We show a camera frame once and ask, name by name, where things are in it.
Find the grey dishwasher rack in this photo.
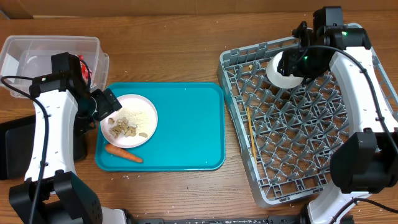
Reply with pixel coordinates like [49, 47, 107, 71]
[216, 22, 398, 208]

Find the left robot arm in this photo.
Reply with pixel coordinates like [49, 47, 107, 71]
[9, 52, 134, 223]

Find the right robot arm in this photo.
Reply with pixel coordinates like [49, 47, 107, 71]
[266, 6, 397, 223]

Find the clear plastic bin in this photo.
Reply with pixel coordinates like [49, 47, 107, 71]
[1, 35, 109, 92]

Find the red snack wrapper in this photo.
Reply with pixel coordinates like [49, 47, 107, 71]
[78, 55, 92, 90]

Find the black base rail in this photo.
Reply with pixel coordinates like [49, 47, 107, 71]
[129, 215, 307, 224]

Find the black plastic tray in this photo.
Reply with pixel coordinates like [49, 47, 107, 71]
[1, 115, 35, 180]

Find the orange carrot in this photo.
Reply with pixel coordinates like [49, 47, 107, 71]
[105, 144, 143, 163]

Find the wooden chopstick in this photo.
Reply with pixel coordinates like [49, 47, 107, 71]
[246, 106, 257, 165]

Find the white bowl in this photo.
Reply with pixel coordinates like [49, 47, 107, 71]
[266, 52, 303, 88]

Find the teal serving tray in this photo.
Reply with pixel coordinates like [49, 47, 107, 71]
[95, 83, 225, 172]

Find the pink round plate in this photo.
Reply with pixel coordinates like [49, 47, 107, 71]
[100, 94, 158, 148]

